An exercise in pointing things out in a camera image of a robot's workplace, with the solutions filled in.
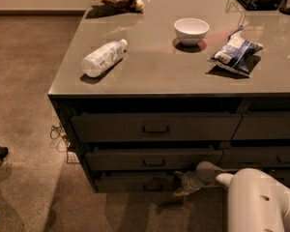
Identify blue white snack bag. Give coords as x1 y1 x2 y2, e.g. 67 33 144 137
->
210 26 263 77

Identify white ceramic bowl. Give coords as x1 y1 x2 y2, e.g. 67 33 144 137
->
174 18 210 46

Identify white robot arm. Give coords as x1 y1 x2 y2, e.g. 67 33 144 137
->
174 161 290 232

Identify drawer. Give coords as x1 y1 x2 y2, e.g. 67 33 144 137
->
95 171 180 192
233 111 290 140
71 112 241 142
219 146 290 169
86 147 222 171
269 169 290 187

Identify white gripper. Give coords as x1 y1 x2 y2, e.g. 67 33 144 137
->
173 170 219 196

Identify clear plastic bottle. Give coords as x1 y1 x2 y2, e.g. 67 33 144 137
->
82 39 128 77

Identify cables on floor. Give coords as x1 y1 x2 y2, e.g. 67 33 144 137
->
49 122 72 153

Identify dark grey drawer cabinet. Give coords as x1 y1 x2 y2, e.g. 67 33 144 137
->
49 0 290 191

